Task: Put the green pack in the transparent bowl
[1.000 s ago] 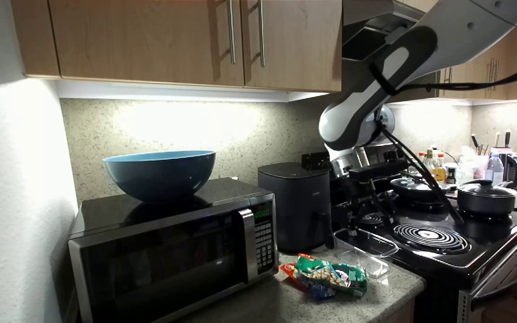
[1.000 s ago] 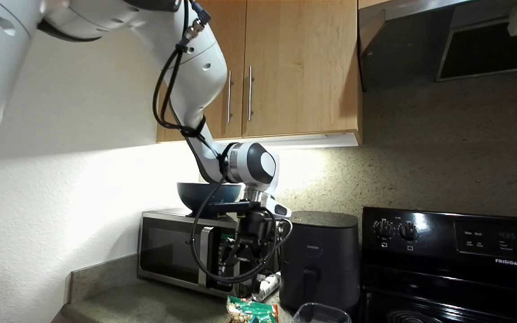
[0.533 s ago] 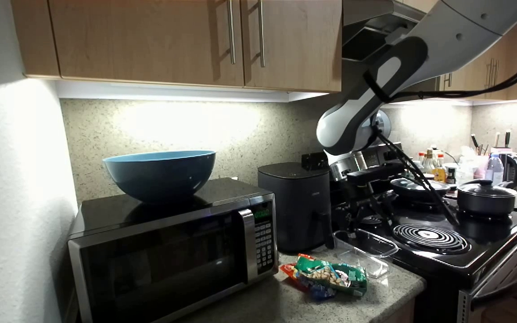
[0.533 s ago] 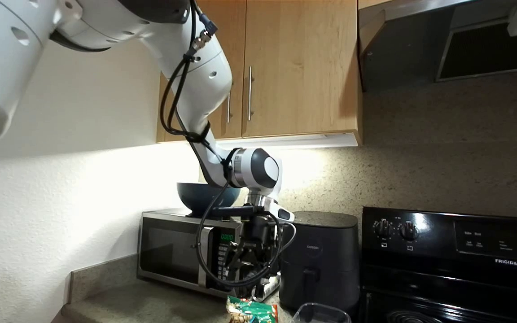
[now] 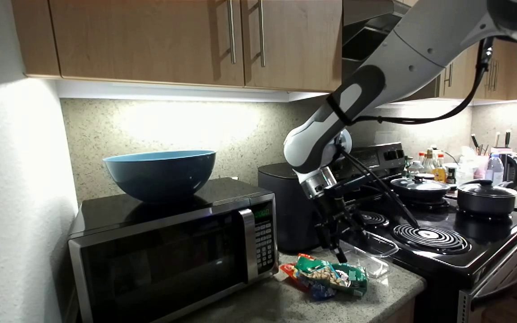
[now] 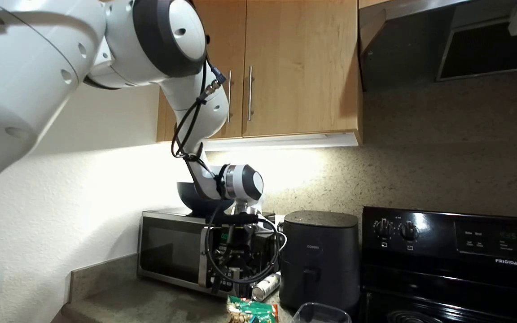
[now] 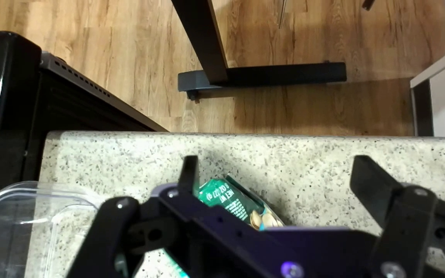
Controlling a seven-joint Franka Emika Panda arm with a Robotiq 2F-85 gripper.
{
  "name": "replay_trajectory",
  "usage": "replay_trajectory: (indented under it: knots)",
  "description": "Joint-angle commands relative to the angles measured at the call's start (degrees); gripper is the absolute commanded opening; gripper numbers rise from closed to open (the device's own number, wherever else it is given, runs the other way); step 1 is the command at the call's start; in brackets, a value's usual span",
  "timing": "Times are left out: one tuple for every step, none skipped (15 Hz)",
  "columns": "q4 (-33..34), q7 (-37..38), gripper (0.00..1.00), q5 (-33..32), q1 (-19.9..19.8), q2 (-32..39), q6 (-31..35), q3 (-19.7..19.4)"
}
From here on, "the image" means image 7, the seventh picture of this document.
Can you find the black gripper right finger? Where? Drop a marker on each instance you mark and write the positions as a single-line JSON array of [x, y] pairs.
[[413, 217]]

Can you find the black metal stand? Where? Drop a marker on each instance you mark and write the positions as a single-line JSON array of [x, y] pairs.
[[207, 52]]

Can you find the black electric stove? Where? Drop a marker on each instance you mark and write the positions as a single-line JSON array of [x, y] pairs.
[[6, 103]]

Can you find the transparent rectangular container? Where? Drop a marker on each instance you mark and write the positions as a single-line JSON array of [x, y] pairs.
[[11, 233]]

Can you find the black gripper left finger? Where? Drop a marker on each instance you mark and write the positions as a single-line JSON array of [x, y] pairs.
[[181, 237]]

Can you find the green snack pack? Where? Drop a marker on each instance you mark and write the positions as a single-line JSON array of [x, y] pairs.
[[227, 199]]

